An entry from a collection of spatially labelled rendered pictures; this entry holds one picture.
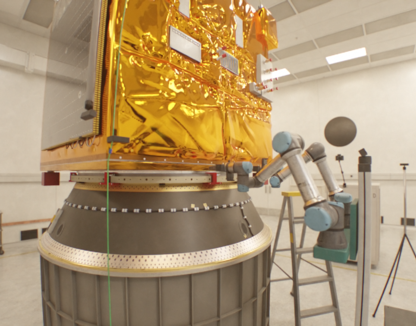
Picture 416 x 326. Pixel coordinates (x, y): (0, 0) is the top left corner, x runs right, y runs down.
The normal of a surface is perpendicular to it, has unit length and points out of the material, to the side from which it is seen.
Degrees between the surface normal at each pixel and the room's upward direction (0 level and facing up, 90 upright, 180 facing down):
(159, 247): 62
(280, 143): 83
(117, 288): 90
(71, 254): 43
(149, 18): 92
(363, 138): 90
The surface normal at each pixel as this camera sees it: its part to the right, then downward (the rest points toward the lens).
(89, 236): -0.26, -0.51
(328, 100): -0.64, -0.04
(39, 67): 0.77, -0.03
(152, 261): 0.10, -0.76
